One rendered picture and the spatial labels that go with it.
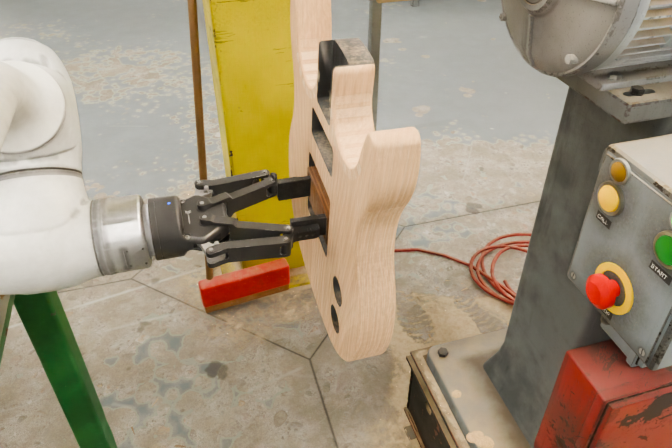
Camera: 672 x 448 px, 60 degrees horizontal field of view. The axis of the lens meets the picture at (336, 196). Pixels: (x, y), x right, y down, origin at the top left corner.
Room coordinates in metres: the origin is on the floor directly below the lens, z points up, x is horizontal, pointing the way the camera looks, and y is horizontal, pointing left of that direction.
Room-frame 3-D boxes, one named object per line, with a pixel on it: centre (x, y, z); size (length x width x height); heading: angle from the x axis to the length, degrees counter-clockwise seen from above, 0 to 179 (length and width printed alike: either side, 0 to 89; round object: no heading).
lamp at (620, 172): (0.52, -0.30, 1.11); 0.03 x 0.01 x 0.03; 16
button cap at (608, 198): (0.52, -0.30, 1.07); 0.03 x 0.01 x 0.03; 16
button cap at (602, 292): (0.47, -0.31, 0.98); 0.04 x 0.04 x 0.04; 16
